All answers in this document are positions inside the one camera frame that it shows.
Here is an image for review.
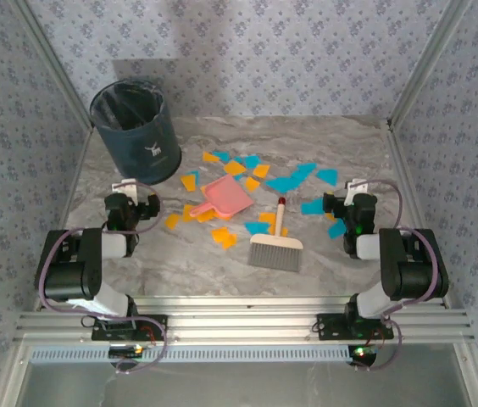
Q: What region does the beige hand brush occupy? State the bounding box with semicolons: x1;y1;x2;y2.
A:
247;197;304;273

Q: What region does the pink plastic dustpan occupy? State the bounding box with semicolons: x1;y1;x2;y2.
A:
188;174;255;222

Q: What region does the dark blue trash bin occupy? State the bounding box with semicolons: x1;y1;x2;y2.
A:
89;77;183;187

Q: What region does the small controller circuit board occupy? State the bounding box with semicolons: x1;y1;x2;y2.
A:
108;345;145;360
347;345;379;366

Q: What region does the grey metal panel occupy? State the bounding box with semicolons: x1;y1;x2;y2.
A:
22;362;471;407

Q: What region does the white wrist mount with cable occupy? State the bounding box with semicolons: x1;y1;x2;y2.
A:
110;178;139;200

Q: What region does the aluminium table side rail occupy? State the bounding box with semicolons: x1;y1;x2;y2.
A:
33;125;96;310
385;120;454;309

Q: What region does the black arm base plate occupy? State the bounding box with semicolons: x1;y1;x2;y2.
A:
316;313;395;340
92;315;169;342

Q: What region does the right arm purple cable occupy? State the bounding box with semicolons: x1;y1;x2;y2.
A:
353;178;442;372

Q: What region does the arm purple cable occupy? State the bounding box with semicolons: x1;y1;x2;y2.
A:
36;180;169;375
353;178;442;372

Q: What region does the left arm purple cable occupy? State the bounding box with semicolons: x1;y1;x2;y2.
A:
36;180;169;375

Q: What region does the aluminium mounting rail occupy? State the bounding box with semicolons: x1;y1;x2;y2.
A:
14;295;476;345

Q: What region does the grey slotted cable duct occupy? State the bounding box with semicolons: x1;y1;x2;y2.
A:
29;345;353;365

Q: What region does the aluminium frame post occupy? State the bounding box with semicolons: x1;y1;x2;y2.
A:
12;0;94;132
386;0;475;126

